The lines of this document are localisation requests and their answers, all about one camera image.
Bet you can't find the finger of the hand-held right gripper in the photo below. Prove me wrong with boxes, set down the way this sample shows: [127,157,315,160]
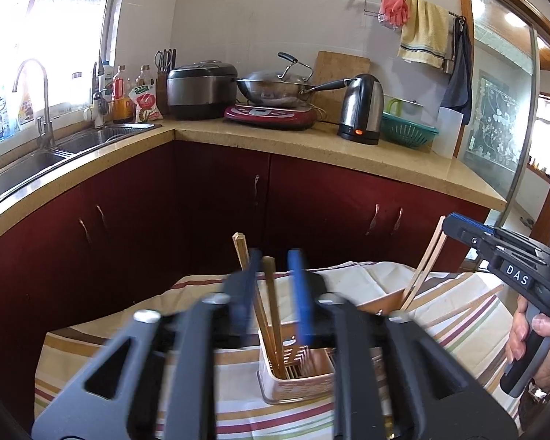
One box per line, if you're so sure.
[442,213,500,257]

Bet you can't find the wristwatch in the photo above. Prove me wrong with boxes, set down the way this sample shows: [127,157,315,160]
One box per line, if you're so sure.
[528,378,550,403]

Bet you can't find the wooden cutting board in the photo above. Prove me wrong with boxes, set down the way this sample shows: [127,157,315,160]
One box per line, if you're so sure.
[309,50,371,111]

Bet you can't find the pink rubber gloves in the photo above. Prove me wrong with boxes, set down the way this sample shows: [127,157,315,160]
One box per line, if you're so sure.
[378,0,411,28]

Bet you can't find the white pot green handle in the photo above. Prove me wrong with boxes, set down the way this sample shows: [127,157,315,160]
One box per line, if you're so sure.
[384,95,426,117]

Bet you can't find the dark blue apron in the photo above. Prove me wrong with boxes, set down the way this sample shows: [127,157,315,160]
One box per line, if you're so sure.
[440,18,474,113]

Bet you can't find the yellow towel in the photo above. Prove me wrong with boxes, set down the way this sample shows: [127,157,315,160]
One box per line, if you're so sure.
[398,0,450,69]

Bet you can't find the beige plastic utensil holder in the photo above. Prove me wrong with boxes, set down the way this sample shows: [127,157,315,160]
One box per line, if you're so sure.
[257,325,337,405]

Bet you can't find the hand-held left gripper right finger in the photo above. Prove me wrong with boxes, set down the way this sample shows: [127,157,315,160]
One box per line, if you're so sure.
[288,250,518,440]

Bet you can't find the steel wok with lid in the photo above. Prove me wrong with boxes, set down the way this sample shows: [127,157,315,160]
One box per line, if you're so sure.
[236,52,358,107]

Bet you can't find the glass sliding door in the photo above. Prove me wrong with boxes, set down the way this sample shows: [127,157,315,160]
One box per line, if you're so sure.
[458,0,539,221]

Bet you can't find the red kitchen cabinets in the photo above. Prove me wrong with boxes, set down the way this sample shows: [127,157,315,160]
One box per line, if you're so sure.
[0,140,491,422]

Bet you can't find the knife block with scissors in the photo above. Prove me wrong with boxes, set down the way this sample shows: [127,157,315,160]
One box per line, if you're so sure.
[153,49,177,115]

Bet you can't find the cooking oil bottle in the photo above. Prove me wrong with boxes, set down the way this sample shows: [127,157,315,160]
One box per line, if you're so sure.
[112,65,133,124]

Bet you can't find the stainless steel sink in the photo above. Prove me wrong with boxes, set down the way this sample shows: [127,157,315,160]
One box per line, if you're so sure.
[0,121,163,214]

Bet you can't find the white plastic container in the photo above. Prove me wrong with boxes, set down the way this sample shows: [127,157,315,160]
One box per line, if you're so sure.
[431,106,463,159]

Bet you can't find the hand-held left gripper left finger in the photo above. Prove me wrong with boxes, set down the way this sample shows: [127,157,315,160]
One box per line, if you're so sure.
[32,248,263,440]

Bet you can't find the red and white seasoning bag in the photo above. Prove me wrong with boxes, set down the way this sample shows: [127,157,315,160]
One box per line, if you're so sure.
[128,83,162,123]

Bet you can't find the tall metal faucet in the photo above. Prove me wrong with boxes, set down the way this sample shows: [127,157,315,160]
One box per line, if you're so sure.
[13,59,56,150]

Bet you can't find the striped tablecloth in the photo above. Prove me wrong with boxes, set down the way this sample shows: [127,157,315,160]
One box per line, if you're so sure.
[34,261,518,440]

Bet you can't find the short faucet with filter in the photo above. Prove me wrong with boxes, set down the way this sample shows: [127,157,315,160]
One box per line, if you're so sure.
[91,57,113,129]

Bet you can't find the dark rice cooker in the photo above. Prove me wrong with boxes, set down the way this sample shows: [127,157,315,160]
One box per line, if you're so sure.
[166,59,238,121]

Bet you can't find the red induction cooker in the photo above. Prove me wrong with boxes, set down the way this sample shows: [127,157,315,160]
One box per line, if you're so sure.
[224,103,319,131]

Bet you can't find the steel electric kettle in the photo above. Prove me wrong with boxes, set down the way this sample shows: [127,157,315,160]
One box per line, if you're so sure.
[337,73,386,146]

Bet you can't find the green plastic colander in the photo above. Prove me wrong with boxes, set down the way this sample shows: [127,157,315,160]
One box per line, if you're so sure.
[380,112,441,150]

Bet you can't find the kitchen window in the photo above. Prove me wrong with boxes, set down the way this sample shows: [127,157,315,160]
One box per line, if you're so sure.
[0,0,120,147]

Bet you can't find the blue dish soap bottle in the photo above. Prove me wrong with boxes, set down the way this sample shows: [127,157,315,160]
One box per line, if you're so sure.
[0,85,12,140]

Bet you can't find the beige stone countertop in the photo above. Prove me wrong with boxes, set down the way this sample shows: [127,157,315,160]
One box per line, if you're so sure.
[0,117,507,257]

